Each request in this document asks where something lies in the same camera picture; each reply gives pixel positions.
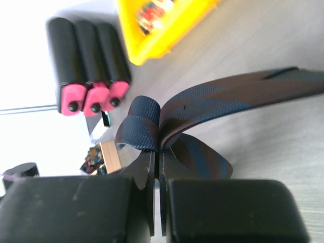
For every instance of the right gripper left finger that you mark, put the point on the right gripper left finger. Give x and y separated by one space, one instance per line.
117 207

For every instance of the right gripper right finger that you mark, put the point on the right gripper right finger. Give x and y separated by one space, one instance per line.
225 210

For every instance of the blue brown striped tie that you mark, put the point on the blue brown striped tie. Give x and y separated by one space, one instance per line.
154 128

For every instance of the rolled blue patterned tie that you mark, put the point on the rolled blue patterned tie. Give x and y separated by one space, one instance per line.
94 162

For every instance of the wooden compartment organizer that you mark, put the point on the wooden compartment organizer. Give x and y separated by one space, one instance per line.
110 156

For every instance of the black flat box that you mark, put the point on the black flat box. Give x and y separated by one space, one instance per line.
98 125

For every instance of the black pink drawer box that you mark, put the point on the black pink drawer box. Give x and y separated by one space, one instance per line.
92 73

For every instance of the yellow plastic tray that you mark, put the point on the yellow plastic tray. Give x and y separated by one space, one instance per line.
140 47

